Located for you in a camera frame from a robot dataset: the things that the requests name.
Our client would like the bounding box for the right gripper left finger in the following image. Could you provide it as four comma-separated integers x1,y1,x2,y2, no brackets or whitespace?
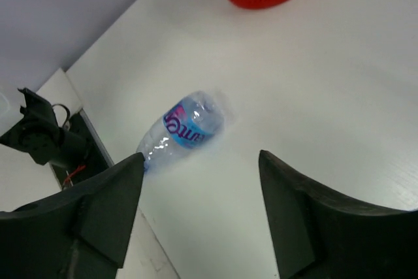
1,153,144,278

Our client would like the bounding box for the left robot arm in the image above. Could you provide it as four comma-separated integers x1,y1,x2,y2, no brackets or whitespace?
1,88,91,169

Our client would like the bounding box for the blue cap small bottle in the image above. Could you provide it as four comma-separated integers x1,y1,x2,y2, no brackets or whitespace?
137,90,232,173

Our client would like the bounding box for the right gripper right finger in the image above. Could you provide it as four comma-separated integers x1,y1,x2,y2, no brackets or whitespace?
259,150,417,278

